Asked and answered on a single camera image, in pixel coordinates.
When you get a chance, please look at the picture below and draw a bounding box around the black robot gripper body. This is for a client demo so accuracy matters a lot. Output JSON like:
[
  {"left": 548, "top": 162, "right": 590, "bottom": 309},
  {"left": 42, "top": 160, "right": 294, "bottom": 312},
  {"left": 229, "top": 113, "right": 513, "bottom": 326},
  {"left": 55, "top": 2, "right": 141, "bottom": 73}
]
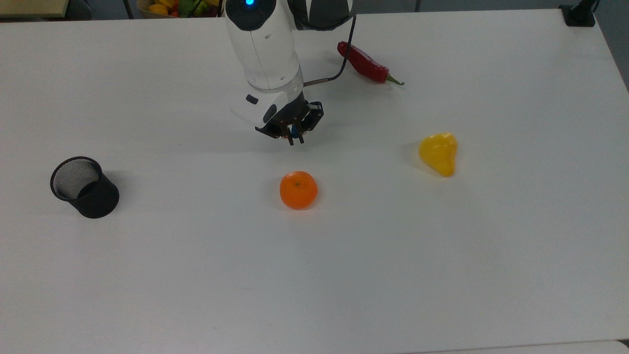
[{"left": 255, "top": 94, "right": 325, "bottom": 141}]

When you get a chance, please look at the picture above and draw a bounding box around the black mesh pen holder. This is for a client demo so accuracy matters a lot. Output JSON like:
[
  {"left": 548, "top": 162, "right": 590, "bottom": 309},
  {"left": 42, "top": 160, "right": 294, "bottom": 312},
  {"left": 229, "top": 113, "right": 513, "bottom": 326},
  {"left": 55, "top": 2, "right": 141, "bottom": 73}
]
[{"left": 50, "top": 156, "right": 120, "bottom": 220}]

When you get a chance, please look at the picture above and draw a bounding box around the orange mandarin fruit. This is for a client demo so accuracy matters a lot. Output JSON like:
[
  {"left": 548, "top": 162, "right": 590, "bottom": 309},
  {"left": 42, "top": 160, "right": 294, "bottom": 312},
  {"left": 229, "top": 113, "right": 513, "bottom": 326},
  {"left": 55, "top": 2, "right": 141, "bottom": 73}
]
[{"left": 279, "top": 171, "right": 318, "bottom": 210}]

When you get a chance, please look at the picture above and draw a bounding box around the red chili pepper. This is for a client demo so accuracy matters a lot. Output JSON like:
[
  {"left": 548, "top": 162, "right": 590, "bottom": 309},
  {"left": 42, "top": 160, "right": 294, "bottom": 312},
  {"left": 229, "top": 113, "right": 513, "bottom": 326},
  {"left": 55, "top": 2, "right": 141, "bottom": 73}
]
[{"left": 337, "top": 41, "right": 405, "bottom": 87}]

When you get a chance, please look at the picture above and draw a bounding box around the bowl of toy fruit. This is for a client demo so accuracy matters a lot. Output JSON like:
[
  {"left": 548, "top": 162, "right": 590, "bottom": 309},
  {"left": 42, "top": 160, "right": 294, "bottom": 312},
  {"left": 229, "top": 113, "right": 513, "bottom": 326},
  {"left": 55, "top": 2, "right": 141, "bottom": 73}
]
[{"left": 136, "top": 0, "right": 226, "bottom": 18}]

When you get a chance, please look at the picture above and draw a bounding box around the light wooden board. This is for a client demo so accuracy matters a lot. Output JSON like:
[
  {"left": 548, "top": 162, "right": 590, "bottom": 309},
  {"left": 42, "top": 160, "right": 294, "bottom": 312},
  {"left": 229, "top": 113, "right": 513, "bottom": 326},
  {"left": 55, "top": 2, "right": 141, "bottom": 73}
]
[{"left": 0, "top": 0, "right": 69, "bottom": 19}]

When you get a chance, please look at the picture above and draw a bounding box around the black stand base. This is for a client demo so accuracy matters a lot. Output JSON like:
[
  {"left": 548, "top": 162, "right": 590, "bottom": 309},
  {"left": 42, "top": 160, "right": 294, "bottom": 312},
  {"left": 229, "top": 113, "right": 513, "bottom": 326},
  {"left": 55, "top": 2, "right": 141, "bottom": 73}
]
[{"left": 559, "top": 0, "right": 598, "bottom": 28}]

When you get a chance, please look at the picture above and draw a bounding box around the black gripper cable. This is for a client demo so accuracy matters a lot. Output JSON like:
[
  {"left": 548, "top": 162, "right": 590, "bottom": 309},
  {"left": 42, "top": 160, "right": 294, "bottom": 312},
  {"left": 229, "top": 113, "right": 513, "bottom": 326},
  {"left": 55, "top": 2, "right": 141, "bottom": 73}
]
[{"left": 304, "top": 15, "right": 357, "bottom": 88}]

